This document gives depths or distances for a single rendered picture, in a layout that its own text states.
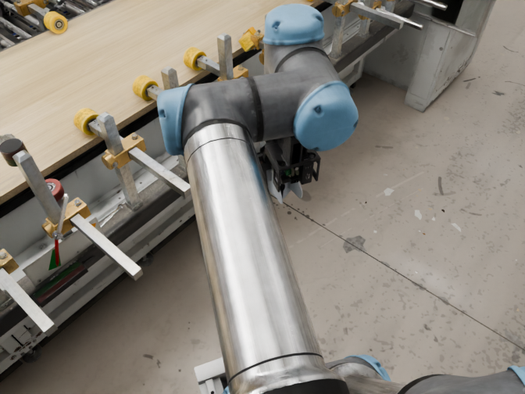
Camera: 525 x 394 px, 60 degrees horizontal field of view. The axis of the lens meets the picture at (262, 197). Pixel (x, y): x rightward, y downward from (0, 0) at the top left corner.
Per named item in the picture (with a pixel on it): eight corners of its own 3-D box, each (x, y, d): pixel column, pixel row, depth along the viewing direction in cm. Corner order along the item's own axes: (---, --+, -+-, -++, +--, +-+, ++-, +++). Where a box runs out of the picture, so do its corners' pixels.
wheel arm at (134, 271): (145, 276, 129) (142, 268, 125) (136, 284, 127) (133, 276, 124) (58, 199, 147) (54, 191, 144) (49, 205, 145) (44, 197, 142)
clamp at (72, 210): (91, 214, 143) (87, 204, 139) (54, 241, 137) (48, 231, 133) (81, 205, 146) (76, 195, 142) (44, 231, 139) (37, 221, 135)
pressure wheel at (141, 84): (150, 76, 162) (137, 94, 162) (162, 87, 169) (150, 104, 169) (139, 69, 164) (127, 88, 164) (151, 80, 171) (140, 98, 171)
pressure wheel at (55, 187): (76, 209, 148) (66, 185, 139) (55, 223, 144) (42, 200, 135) (63, 197, 151) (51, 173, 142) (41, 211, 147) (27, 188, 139)
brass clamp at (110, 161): (148, 151, 148) (144, 139, 144) (114, 173, 141) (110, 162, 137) (136, 142, 150) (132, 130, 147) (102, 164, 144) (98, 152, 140)
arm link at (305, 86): (267, 166, 52) (246, 108, 59) (358, 150, 54) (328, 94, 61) (267, 112, 46) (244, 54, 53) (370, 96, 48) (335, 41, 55)
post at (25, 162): (86, 256, 152) (30, 153, 116) (76, 263, 151) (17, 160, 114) (80, 250, 154) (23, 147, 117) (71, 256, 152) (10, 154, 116)
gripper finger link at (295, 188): (291, 216, 82) (293, 181, 75) (278, 193, 85) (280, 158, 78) (306, 211, 82) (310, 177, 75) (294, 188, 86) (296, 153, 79)
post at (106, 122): (145, 216, 167) (112, 114, 130) (137, 222, 165) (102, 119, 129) (139, 212, 168) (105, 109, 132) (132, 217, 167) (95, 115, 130)
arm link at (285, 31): (273, 37, 52) (256, 1, 58) (271, 112, 61) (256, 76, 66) (337, 28, 53) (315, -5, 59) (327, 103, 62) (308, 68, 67)
